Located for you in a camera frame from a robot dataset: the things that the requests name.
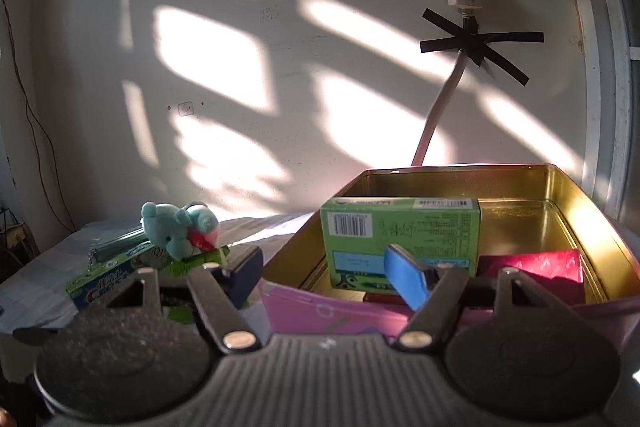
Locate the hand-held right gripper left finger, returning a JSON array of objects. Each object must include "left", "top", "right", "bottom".
[{"left": 97, "top": 246, "right": 264, "bottom": 354}]

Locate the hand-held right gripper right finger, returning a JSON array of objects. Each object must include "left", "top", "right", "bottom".
[{"left": 384, "top": 244, "right": 581, "bottom": 354}]

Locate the long green toothpaste box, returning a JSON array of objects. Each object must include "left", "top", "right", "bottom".
[
  {"left": 65, "top": 252, "right": 161, "bottom": 312},
  {"left": 131, "top": 242, "right": 232, "bottom": 279}
]

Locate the wide green cardboard box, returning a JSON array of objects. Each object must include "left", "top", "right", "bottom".
[{"left": 320, "top": 197, "right": 482, "bottom": 298}]

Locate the teal plush bear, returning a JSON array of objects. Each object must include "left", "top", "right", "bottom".
[{"left": 140, "top": 201, "right": 221, "bottom": 260}]

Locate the gold metal tin box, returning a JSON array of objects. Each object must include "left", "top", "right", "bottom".
[{"left": 259, "top": 163, "right": 640, "bottom": 358}]

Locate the red foil packet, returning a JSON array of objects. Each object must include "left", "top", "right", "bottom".
[{"left": 477, "top": 249, "right": 586, "bottom": 305}]

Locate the white bed sheet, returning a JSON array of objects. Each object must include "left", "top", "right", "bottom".
[{"left": 0, "top": 212, "right": 321, "bottom": 340}]

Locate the large black tape cross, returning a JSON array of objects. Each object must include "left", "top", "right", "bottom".
[{"left": 420, "top": 8, "right": 545, "bottom": 88}]

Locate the white framed glass door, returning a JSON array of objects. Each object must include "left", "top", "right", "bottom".
[{"left": 575, "top": 0, "right": 640, "bottom": 228}]

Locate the white power strip cable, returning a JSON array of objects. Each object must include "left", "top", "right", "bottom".
[{"left": 410, "top": 7, "right": 481, "bottom": 168}]

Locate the thin black wire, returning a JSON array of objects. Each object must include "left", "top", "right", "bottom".
[{"left": 0, "top": 0, "right": 76, "bottom": 233}]

